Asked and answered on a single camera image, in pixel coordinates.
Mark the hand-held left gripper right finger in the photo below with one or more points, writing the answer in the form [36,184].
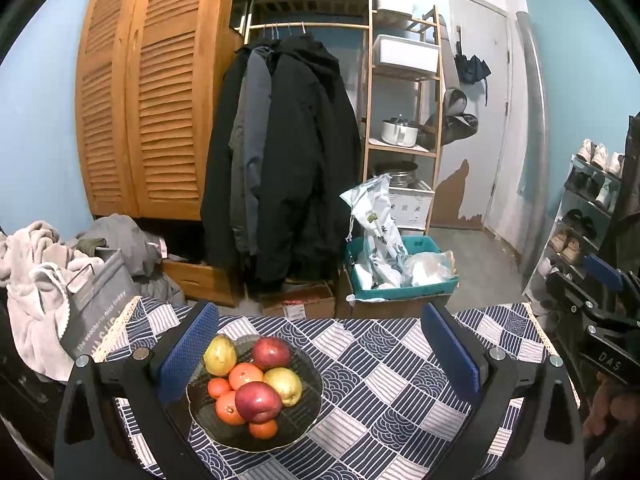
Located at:
[450,350]

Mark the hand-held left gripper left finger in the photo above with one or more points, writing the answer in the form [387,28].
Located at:
[192,350]

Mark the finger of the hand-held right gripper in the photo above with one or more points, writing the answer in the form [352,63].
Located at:
[570,292]
[605,269]

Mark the yellow green mango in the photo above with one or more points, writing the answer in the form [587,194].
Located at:
[220,355]
[285,385]

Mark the small tangerine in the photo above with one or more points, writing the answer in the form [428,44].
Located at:
[262,429]
[219,388]

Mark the orange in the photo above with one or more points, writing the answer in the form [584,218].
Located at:
[246,376]
[227,410]

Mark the red apple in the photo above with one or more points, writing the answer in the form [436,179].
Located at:
[271,353]
[258,401]

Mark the green glass plate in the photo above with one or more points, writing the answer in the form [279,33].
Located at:
[302,422]

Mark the person's right hand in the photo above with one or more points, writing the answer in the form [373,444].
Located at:
[615,405]

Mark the plain cardboard box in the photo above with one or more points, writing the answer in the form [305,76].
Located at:
[390,309]

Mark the teal plastic crate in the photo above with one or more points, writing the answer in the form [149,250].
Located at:
[400,294]

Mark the blue white patterned tablecloth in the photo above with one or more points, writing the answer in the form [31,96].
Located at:
[380,385]

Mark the metal shoe rack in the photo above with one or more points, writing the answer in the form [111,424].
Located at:
[565,200]

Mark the clear plastic bag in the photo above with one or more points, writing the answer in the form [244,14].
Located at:
[430,270]

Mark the grey printed storage bag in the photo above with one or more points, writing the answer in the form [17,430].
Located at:
[100,300]

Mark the shoe rack with shoes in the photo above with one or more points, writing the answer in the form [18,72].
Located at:
[597,157]

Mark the cardboard box with red label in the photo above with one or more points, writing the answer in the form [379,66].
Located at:
[300,302]

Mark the grey clothes pile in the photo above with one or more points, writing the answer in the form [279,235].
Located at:
[125,245]

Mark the white printed rice bag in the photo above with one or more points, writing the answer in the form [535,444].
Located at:
[377,230]

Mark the white patterned box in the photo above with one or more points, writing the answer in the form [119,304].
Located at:
[412,207]

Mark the beige fleece blanket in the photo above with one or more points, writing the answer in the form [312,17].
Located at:
[30,285]

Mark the white door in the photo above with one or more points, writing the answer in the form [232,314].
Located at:
[485,135]

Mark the black jacket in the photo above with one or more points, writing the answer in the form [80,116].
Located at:
[220,170]

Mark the steel pot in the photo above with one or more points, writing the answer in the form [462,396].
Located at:
[397,174]

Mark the dark olive hanging bag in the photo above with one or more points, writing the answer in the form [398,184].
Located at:
[452,130]

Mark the black hooded coat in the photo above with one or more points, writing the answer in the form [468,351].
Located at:
[305,160]

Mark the grey hanging bag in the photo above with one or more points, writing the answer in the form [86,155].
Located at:
[456,102]

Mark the white pot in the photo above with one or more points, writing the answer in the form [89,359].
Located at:
[399,132]

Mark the grey jacket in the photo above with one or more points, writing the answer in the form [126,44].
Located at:
[250,125]

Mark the wooden louvered wardrobe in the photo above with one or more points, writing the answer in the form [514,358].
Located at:
[150,110]

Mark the wooden shelf rack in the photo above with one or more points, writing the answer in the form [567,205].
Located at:
[372,110]

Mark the grey folded board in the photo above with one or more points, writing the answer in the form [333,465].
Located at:
[446,55]

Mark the large white storage bin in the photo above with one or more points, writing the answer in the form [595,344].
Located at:
[406,54]

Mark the silver duct pipe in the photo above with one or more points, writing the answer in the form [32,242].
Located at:
[537,135]

